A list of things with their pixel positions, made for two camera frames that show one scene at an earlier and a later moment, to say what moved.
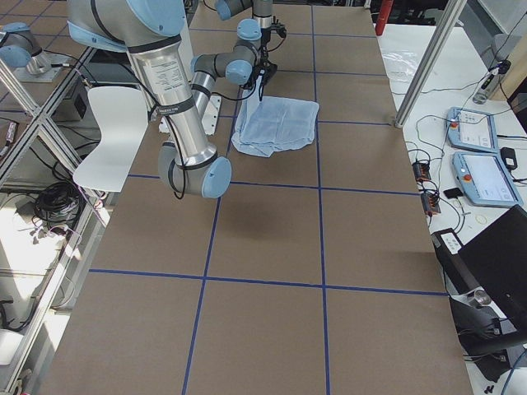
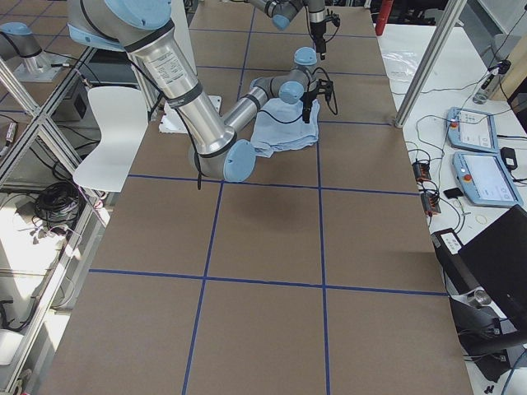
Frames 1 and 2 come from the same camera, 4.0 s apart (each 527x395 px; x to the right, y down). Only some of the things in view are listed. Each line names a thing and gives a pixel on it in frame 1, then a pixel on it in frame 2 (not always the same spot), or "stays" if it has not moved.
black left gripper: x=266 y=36 -> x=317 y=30
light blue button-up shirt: x=273 y=123 stays
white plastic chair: x=122 y=115 stays
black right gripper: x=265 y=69 -> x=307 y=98
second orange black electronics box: x=430 y=203 stays
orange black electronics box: x=421 y=171 stays
